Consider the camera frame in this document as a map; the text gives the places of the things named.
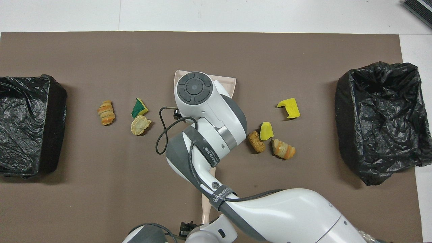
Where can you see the beige plastic dustpan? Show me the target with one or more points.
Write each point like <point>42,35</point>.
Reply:
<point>226,84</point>

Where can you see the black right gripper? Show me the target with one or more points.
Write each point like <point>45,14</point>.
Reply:
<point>179,114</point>

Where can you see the dark ribbed device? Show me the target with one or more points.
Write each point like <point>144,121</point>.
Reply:
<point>420,8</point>

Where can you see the brown table mat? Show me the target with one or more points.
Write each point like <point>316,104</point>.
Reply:
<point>101,189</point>

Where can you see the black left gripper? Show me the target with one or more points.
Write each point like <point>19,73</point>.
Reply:
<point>187,230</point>

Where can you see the beige hand brush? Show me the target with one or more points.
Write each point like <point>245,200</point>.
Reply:
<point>206,206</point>

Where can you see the yellow notched sponge piece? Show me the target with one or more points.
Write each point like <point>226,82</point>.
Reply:
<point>292,108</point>

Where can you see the orange striped croissant piece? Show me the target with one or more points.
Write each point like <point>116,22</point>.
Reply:
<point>106,113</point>
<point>283,149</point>

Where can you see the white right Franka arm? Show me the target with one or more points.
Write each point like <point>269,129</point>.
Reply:
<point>209,111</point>

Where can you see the green yellow sponge chunk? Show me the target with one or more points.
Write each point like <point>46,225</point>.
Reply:
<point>138,108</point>

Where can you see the yellow green sponge wedge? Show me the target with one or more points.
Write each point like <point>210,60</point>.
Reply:
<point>266,132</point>

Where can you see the crumpled black bag bin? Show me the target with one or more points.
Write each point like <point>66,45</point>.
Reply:
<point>378,128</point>

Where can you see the brown bread nugget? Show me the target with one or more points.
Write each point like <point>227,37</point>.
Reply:
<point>256,142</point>

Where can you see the boxy black bag bin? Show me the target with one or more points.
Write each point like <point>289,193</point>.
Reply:
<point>27,128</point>

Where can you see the pale bread chunk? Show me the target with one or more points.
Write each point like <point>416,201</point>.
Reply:
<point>140,125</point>

